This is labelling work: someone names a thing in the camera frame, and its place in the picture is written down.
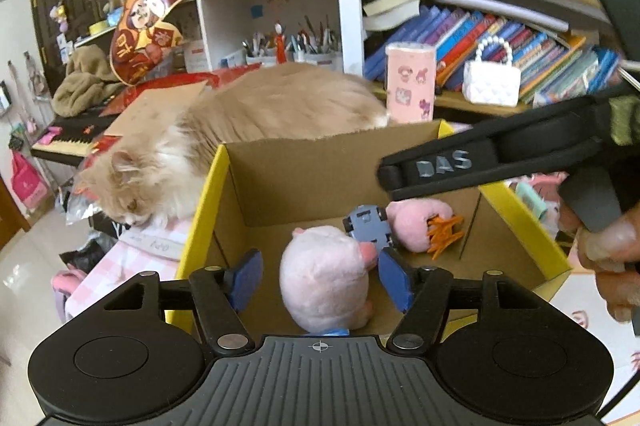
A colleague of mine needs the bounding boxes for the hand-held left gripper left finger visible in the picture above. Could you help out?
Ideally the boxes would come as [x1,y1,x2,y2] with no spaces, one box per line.
[100,248,264,354]

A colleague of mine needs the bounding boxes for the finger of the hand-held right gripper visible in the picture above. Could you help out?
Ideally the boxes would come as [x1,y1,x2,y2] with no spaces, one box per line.
[376,98,611,201]

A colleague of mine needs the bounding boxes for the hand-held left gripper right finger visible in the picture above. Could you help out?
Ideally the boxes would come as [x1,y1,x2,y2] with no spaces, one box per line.
[377,247,541,353]

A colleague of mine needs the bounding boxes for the small pink plush toy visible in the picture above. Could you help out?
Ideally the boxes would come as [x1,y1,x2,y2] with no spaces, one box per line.
[385,200,456,253]

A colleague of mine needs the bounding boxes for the grey blue toy car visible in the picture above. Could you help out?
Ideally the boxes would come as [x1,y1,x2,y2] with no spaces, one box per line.
[342,204,394,249]

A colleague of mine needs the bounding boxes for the orange hair claw clip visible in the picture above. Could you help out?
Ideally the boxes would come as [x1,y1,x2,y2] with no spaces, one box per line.
[426,215,465,259]

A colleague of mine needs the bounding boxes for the large pink plush pig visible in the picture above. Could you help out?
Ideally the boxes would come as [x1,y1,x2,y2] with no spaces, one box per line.
[279,226,378,337]

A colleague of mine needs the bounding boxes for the yellow cardboard box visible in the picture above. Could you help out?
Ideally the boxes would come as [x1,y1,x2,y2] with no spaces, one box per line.
[165,120,573,343]

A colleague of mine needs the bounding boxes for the person's right hand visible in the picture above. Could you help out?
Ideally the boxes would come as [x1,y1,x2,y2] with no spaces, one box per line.
[557,205,640,323]

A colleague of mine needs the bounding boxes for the pink sticker cylinder container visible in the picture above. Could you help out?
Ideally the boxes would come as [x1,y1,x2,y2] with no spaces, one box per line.
[385,42,437,124]

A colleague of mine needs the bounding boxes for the long row of upright books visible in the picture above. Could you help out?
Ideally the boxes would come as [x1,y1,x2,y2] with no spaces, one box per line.
[365,3,621,107]

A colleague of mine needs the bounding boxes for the long-haired ginger white cat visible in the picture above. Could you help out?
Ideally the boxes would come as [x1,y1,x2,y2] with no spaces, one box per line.
[75,63,391,229]

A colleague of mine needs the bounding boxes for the pink checked cartoon table mat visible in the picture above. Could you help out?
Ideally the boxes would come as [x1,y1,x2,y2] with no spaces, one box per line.
[62,171,640,412]

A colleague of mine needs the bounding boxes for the white light bar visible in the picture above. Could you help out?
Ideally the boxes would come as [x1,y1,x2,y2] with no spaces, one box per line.
[435,0,571,32]

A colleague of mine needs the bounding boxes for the thick paperback book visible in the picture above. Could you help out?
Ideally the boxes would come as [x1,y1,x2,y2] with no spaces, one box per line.
[362,0,429,18]
[362,8,422,33]

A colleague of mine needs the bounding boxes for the pen holders with pens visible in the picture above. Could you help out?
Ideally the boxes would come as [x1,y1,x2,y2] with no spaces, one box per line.
[242,23,341,67]

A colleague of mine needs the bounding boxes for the pink backpack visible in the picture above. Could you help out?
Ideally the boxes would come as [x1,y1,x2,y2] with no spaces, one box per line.
[52,268,89,324]

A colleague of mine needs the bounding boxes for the brown cardboard sheet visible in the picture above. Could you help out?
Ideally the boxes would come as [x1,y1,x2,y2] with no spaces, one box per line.
[105,81,212,138]

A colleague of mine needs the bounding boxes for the red paper sheet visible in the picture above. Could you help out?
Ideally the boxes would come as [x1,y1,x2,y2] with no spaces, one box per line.
[102,65,262,117]

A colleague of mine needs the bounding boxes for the white shelf unit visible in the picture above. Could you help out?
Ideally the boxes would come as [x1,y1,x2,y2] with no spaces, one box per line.
[75,0,346,74]

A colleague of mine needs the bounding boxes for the black piano keyboard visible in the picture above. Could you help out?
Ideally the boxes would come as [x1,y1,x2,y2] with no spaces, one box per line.
[31,113,118,167]

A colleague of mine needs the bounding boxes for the pink hanging bag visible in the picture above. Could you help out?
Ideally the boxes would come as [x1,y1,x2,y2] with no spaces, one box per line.
[10,151,48,209]

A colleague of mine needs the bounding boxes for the brown plush cloth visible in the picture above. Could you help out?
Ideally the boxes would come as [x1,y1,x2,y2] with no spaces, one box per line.
[51,45,126,117]

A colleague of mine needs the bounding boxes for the red gold foil balloon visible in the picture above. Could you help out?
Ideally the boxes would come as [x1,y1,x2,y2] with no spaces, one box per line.
[110,0,188,87]

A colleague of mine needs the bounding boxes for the white quilted pearl-handle handbag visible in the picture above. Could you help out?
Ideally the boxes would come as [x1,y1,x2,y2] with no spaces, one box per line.
[462,37,521,108]

